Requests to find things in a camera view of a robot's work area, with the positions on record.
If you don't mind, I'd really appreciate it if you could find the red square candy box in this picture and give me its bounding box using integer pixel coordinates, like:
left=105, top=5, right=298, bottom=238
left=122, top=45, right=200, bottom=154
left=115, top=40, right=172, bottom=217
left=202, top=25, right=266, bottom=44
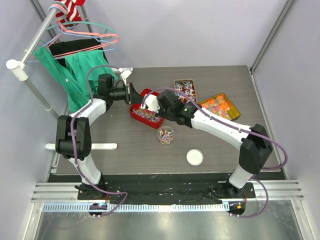
left=129, top=103, right=165, bottom=129

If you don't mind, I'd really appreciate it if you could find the pink clothes hanger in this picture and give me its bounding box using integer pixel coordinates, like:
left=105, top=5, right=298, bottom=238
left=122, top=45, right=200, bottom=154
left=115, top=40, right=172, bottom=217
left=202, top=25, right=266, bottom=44
left=45, top=0, right=120, bottom=59

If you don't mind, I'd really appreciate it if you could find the white rack foot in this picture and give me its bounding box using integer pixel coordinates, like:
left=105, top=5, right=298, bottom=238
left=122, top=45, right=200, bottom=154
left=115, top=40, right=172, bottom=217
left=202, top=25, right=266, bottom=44
left=111, top=67, right=133, bottom=73

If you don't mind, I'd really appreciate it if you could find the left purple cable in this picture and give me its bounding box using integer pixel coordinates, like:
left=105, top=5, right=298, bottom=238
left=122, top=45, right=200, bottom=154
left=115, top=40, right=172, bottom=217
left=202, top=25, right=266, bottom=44
left=71, top=65, right=129, bottom=217

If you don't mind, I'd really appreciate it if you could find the blue clothes hanger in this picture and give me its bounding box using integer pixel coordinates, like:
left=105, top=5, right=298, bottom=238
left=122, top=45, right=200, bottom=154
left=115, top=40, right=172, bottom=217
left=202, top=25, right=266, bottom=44
left=26, top=5, right=116, bottom=63

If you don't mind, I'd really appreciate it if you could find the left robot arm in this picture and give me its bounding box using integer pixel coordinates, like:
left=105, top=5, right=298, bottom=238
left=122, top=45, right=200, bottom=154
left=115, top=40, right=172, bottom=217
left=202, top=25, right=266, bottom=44
left=55, top=69, right=143, bottom=200

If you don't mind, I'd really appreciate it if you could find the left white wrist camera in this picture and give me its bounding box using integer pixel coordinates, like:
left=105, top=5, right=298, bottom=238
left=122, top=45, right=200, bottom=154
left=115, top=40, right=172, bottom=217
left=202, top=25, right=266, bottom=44
left=118, top=67, right=133, bottom=82

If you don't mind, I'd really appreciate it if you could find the green cloth garment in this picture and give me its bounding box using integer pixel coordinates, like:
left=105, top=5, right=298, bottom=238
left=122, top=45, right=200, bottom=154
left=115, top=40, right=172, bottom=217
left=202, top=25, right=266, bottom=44
left=34, top=47, right=118, bottom=113

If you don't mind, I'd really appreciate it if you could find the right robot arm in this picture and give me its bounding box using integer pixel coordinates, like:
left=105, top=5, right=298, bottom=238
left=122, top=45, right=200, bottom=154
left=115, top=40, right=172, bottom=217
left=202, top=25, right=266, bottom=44
left=151, top=89, right=273, bottom=198

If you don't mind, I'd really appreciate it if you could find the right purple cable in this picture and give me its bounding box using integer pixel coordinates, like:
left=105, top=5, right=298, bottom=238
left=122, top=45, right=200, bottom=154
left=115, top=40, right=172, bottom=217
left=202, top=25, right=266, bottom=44
left=141, top=87, right=288, bottom=218

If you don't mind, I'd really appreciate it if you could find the metal clothes rack pole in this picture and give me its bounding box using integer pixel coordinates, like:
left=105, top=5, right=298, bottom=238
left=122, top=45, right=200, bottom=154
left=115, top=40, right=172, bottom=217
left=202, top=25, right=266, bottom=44
left=5, top=0, right=66, bottom=125

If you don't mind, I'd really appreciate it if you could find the clear plastic round jar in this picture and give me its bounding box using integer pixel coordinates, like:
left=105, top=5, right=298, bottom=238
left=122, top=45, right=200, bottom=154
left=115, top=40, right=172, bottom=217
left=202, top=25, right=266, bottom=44
left=157, top=126, right=174, bottom=145

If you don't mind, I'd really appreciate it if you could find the gold rectangular tin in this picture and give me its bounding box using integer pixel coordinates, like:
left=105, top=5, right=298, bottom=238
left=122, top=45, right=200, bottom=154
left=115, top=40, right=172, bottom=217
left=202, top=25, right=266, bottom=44
left=174, top=79, right=197, bottom=103

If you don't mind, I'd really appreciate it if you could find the green clothes hanger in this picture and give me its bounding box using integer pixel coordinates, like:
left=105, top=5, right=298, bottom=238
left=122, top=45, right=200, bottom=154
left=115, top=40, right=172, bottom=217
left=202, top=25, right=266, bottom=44
left=46, top=21, right=119, bottom=39

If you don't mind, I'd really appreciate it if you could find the white flat bar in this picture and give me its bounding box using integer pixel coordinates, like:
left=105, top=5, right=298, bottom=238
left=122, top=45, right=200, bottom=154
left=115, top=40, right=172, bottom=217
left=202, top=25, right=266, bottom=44
left=45, top=143, right=118, bottom=151

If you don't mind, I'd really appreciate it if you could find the black garment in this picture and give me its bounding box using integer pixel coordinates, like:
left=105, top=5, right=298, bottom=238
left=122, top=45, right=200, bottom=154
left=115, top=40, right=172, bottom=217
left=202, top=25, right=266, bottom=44
left=49, top=38, right=101, bottom=56

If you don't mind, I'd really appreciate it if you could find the purple cable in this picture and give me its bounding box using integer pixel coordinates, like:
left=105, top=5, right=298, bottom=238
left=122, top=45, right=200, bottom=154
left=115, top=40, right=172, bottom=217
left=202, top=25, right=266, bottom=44
left=141, top=87, right=288, bottom=218
left=71, top=65, right=129, bottom=217

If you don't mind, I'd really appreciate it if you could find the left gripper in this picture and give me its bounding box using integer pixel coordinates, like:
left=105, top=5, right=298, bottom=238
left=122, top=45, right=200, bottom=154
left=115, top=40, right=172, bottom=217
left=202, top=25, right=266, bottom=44
left=109, top=83, right=144, bottom=105

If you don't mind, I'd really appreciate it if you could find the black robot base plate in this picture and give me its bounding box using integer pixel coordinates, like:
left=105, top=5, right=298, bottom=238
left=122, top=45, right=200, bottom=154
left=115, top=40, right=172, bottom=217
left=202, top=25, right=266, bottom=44
left=47, top=171, right=286, bottom=201

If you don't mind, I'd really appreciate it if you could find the white round jar lid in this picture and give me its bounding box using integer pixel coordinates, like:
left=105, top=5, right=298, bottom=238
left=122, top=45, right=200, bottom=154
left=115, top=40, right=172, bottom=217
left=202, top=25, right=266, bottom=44
left=186, top=149, right=204, bottom=166

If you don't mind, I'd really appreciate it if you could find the red white striped garment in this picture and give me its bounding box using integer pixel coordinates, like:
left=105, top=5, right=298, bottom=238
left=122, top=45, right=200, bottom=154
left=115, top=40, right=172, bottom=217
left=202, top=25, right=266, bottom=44
left=55, top=0, right=85, bottom=23

